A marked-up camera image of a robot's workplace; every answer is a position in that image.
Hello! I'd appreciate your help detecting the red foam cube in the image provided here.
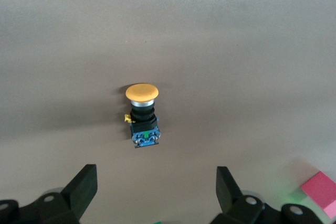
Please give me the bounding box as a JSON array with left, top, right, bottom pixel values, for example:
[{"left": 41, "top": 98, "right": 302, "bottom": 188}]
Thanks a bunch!
[{"left": 300, "top": 170, "right": 336, "bottom": 219}]

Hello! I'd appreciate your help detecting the orange mushroom push button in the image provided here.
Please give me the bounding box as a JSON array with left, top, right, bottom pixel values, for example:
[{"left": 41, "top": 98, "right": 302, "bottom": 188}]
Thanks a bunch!
[{"left": 122, "top": 83, "right": 161, "bottom": 149}]

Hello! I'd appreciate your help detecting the brown table mat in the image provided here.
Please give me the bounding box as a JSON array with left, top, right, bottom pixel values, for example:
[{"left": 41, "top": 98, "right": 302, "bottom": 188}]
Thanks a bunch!
[{"left": 0, "top": 0, "right": 336, "bottom": 224}]

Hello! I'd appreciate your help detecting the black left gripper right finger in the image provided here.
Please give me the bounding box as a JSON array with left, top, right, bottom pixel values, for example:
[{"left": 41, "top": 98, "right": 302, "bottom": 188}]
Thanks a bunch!
[{"left": 216, "top": 166, "right": 322, "bottom": 224}]

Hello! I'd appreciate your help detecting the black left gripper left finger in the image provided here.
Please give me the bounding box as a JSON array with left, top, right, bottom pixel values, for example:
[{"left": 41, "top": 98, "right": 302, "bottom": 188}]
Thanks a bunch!
[{"left": 0, "top": 164, "right": 98, "bottom": 224}]

